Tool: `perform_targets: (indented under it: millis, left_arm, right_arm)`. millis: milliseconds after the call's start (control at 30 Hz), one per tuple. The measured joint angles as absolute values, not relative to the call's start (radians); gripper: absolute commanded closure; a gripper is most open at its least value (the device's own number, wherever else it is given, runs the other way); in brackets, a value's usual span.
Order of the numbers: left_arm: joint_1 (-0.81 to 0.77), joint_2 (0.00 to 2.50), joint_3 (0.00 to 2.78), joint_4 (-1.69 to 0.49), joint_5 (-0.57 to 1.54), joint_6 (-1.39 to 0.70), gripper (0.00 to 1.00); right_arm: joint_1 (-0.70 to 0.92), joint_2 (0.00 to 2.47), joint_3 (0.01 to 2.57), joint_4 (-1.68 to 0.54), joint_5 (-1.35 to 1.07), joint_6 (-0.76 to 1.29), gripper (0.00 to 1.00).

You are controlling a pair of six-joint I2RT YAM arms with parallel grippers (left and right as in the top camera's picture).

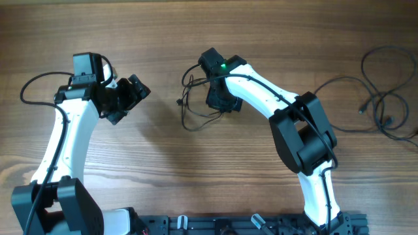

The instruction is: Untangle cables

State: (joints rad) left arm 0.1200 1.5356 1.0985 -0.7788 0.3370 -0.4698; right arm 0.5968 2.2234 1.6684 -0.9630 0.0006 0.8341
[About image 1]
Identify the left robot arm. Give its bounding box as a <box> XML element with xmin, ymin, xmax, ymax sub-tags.
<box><xmin>11</xmin><ymin>52</ymin><xmax>150</xmax><ymax>234</ymax></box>

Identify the thin black usb cable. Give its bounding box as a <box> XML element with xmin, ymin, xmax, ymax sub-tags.
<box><xmin>176</xmin><ymin>74</ymin><xmax>226</xmax><ymax>133</ymax></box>

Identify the black usb-c cable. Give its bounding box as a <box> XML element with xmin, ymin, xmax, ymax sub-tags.
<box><xmin>358</xmin><ymin>74</ymin><xmax>410</xmax><ymax>131</ymax></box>

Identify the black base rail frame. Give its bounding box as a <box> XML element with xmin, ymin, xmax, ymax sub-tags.
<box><xmin>132</xmin><ymin>212</ymin><xmax>370</xmax><ymax>235</ymax></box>

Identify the thick black usb cable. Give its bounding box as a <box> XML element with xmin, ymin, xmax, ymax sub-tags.
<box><xmin>313</xmin><ymin>45</ymin><xmax>418</xmax><ymax>148</ymax></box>

